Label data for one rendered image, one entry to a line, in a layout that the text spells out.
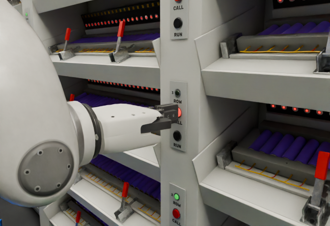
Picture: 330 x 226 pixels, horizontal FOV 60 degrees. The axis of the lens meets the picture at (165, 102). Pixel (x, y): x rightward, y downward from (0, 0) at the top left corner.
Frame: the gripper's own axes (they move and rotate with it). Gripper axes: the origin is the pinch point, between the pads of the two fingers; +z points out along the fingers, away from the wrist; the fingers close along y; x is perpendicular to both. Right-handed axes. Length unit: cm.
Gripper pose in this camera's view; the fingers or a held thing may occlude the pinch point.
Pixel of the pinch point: (166, 114)
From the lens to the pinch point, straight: 48.3
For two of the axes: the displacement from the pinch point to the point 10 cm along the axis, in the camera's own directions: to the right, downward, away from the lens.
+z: 7.2, -1.2, 6.8
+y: 6.9, 1.2, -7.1
